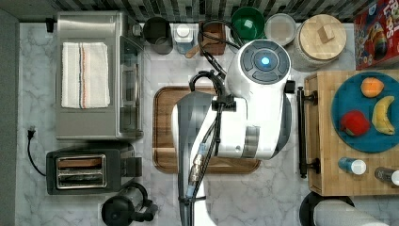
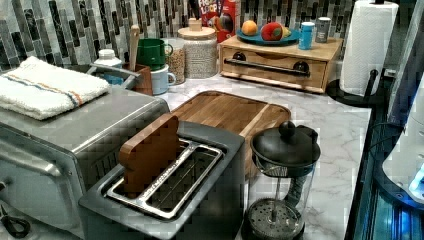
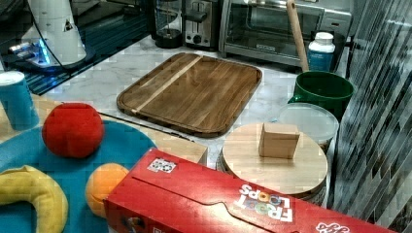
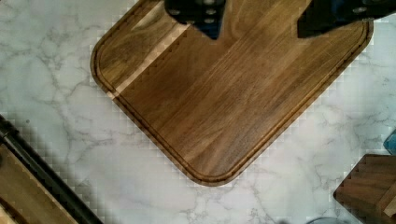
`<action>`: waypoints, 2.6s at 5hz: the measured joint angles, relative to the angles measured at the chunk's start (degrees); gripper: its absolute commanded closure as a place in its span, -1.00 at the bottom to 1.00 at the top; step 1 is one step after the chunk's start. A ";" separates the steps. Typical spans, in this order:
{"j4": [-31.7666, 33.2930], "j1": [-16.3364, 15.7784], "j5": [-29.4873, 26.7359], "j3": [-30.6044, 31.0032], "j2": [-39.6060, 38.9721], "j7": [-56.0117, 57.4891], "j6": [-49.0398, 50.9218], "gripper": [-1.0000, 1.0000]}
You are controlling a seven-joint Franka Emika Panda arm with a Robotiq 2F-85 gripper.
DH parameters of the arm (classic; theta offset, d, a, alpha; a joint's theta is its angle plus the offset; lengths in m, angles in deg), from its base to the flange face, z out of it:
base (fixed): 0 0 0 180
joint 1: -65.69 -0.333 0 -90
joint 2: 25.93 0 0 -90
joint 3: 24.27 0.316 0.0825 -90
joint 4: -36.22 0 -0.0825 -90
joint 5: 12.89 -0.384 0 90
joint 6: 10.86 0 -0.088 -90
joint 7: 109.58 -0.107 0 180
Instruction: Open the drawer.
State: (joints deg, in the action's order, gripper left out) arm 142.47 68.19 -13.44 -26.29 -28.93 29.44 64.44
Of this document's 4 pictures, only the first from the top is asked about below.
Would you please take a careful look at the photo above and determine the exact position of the white capped supplement bottle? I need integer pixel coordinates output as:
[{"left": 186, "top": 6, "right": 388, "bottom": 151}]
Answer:
[{"left": 174, "top": 24, "right": 194, "bottom": 55}]

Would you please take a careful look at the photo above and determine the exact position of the stainless steel toaster oven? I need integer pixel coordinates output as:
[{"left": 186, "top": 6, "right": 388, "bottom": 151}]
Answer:
[{"left": 56, "top": 11, "right": 144, "bottom": 140}]

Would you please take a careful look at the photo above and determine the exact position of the black electric kettle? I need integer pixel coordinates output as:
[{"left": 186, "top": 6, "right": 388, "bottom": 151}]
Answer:
[{"left": 101, "top": 182, "right": 158, "bottom": 226}]

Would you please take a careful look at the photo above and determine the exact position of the jar with wooden lid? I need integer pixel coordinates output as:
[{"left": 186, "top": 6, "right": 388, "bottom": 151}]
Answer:
[{"left": 288, "top": 14, "right": 346, "bottom": 72}]

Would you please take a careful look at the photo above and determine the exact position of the black drawer handle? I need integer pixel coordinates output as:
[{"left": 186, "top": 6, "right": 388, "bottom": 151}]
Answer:
[{"left": 296, "top": 87, "right": 320, "bottom": 179}]

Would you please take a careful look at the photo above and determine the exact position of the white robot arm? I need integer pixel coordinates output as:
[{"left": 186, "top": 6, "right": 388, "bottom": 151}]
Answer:
[{"left": 171, "top": 40, "right": 295, "bottom": 226}]

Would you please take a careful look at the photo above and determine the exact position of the orange plush fruit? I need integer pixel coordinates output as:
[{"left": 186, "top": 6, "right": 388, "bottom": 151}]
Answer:
[{"left": 360, "top": 77, "right": 384, "bottom": 98}]

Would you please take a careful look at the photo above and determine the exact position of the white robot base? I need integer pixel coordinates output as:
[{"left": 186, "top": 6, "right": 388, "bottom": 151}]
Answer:
[{"left": 299, "top": 192, "right": 389, "bottom": 226}]

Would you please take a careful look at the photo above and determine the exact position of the white striped dish towel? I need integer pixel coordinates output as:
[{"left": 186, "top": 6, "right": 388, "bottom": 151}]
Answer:
[{"left": 61, "top": 42, "right": 110, "bottom": 109}]

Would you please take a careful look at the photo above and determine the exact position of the wooden utensil holder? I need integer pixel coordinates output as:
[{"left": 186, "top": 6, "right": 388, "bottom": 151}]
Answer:
[{"left": 203, "top": 23, "right": 226, "bottom": 56}]

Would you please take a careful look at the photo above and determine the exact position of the black toaster power cord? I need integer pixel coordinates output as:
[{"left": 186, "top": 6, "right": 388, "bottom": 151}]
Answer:
[{"left": 26, "top": 125, "right": 47, "bottom": 177}]

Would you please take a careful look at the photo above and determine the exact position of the black two-slot toaster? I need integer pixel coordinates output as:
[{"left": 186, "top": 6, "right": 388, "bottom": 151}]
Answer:
[{"left": 46, "top": 148, "right": 142, "bottom": 195}]

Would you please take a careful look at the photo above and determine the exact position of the dark bottle white cap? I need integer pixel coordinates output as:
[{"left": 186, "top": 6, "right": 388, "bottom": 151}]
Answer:
[{"left": 375, "top": 167, "right": 399, "bottom": 186}]

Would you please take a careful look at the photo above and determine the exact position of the wooden spoon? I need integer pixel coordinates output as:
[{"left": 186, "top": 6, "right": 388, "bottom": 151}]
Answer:
[{"left": 184, "top": 32, "right": 218, "bottom": 58}]

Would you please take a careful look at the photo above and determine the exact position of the blue round plate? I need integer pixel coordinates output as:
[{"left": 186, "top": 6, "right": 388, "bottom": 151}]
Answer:
[{"left": 331, "top": 72, "right": 399, "bottom": 153}]

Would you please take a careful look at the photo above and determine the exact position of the yellow plush banana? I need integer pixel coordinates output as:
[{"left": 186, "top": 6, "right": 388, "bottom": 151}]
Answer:
[{"left": 372, "top": 96, "right": 395, "bottom": 136}]

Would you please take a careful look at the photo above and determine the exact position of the red Froot Loops box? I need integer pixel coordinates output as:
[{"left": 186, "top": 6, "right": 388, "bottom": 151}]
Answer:
[{"left": 354, "top": 0, "right": 399, "bottom": 70}]

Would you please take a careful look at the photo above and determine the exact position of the wooden cutting board tray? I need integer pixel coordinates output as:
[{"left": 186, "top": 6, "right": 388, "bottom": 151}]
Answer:
[{"left": 152, "top": 86, "right": 261, "bottom": 174}]

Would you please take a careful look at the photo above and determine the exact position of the red plush apple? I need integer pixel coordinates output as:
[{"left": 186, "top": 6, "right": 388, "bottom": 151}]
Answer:
[{"left": 340, "top": 110, "right": 370, "bottom": 137}]

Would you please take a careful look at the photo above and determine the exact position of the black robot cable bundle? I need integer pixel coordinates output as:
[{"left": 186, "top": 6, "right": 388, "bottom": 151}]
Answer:
[{"left": 178, "top": 19, "right": 246, "bottom": 226}]

